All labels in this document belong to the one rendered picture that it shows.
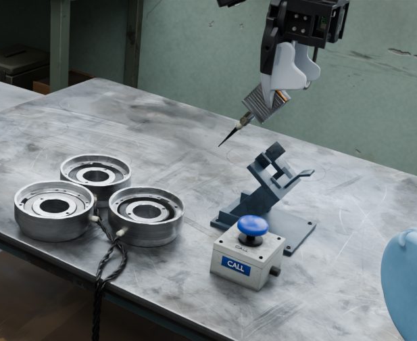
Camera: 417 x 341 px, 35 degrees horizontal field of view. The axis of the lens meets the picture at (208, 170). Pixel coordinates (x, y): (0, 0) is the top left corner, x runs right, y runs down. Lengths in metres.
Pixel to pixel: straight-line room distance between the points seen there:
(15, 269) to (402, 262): 0.84
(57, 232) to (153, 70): 2.00
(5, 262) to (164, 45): 1.65
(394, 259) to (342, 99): 1.90
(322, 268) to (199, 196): 0.24
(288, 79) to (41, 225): 0.37
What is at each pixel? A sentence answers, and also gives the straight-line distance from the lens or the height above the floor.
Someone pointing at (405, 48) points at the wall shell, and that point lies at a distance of 2.39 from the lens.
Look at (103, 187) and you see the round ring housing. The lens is 0.95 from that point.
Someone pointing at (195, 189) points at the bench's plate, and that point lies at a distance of 1.05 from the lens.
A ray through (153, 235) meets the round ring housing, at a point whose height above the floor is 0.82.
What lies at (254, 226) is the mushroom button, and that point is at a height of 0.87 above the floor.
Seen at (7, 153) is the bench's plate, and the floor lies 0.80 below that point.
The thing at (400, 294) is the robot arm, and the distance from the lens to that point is 0.61.
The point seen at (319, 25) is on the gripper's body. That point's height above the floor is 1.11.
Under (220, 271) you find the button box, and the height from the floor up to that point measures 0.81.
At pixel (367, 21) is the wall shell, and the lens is 2.40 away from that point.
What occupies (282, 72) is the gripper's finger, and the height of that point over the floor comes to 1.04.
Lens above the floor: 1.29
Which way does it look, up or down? 26 degrees down
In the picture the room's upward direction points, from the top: 7 degrees clockwise
